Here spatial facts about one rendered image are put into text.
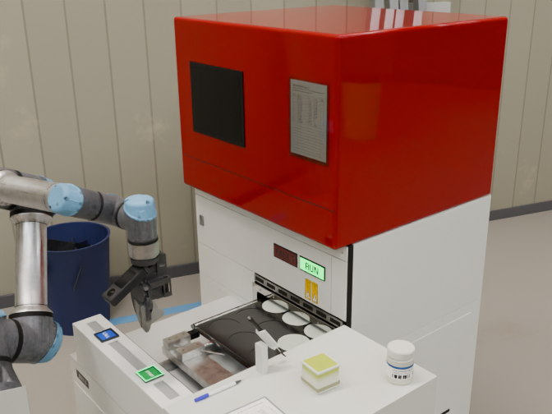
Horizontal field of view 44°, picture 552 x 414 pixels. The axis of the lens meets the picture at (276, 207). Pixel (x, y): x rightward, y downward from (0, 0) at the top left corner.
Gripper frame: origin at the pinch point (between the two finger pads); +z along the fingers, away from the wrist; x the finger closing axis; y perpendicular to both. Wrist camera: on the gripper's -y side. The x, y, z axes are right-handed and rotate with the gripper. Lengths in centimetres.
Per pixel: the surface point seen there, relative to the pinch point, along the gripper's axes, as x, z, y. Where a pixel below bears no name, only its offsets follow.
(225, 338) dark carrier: 10.5, 20.6, 32.3
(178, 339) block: 18.4, 19.9, 20.3
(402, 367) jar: -47, 9, 48
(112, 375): 14.0, 19.9, -4.1
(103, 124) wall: 233, 3, 100
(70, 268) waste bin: 189, 67, 52
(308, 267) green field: 1, 1, 58
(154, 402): -10.4, 15.3, -4.1
